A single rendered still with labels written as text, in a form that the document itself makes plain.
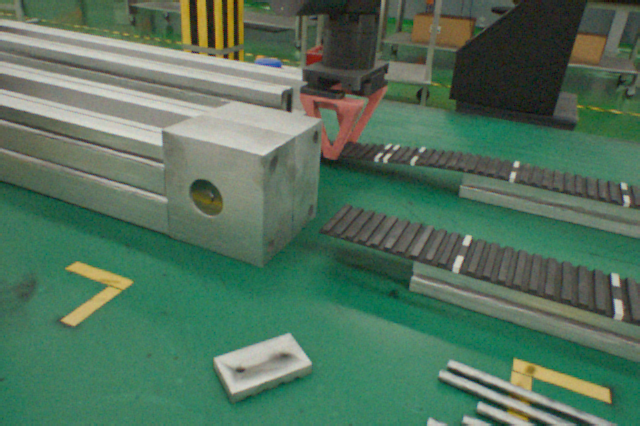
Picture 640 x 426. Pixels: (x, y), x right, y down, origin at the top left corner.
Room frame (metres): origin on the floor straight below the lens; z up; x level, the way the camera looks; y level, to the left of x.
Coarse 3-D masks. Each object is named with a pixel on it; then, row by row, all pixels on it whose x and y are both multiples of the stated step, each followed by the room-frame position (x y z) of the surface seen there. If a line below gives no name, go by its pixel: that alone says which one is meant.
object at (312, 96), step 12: (312, 84) 0.54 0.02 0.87; (324, 84) 0.54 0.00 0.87; (336, 84) 0.57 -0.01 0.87; (300, 96) 0.53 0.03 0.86; (312, 96) 0.52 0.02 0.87; (324, 96) 0.52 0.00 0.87; (336, 96) 0.51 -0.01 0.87; (312, 108) 0.52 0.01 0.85; (324, 108) 0.53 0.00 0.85; (336, 108) 0.52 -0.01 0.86; (348, 108) 0.51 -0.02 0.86; (360, 108) 0.51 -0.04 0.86; (348, 120) 0.51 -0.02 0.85; (324, 132) 0.53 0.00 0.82; (348, 132) 0.52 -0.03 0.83; (324, 144) 0.53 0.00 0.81; (336, 144) 0.53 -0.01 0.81; (336, 156) 0.53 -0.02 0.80
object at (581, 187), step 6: (576, 174) 0.49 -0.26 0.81; (576, 180) 0.47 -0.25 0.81; (582, 180) 0.48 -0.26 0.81; (588, 180) 0.47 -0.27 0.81; (576, 186) 0.45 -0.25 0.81; (582, 186) 0.46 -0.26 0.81; (588, 186) 0.46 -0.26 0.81; (594, 186) 0.46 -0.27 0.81; (576, 192) 0.44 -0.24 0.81; (582, 192) 0.45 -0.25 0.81; (588, 192) 0.44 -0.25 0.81; (594, 192) 0.45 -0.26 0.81; (588, 198) 0.44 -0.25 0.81; (594, 198) 0.44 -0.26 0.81
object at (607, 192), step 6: (594, 180) 0.48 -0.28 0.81; (600, 180) 0.47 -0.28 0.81; (600, 186) 0.46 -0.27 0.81; (606, 186) 0.47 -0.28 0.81; (612, 186) 0.46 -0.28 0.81; (600, 192) 0.44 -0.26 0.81; (606, 192) 0.45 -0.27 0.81; (612, 192) 0.45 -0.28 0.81; (600, 198) 0.43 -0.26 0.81; (606, 198) 0.44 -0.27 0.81; (612, 198) 0.43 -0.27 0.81; (618, 198) 0.44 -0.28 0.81; (618, 204) 0.43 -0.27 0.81
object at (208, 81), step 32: (0, 32) 0.74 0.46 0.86; (32, 32) 0.78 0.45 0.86; (64, 32) 0.78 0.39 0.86; (32, 64) 0.69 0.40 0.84; (64, 64) 0.68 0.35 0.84; (96, 64) 0.64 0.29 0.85; (128, 64) 0.62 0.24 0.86; (160, 64) 0.62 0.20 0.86; (192, 64) 0.67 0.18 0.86; (224, 64) 0.65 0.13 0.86; (256, 64) 0.66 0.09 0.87; (160, 96) 0.60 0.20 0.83; (192, 96) 0.58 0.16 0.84; (224, 96) 0.58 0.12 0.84; (256, 96) 0.55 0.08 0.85; (288, 96) 0.56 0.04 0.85
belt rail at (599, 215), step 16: (464, 176) 0.49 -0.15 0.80; (480, 176) 0.48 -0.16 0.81; (464, 192) 0.48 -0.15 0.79; (480, 192) 0.48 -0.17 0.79; (496, 192) 0.48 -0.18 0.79; (512, 192) 0.47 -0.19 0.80; (528, 192) 0.46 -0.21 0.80; (544, 192) 0.46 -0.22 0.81; (512, 208) 0.47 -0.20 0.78; (528, 208) 0.46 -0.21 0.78; (544, 208) 0.45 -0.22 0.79; (560, 208) 0.45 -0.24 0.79; (576, 208) 0.45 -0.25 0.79; (592, 208) 0.44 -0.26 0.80; (608, 208) 0.43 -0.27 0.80; (624, 208) 0.43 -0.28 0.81; (592, 224) 0.44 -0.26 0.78; (608, 224) 0.43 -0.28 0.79; (624, 224) 0.43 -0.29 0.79
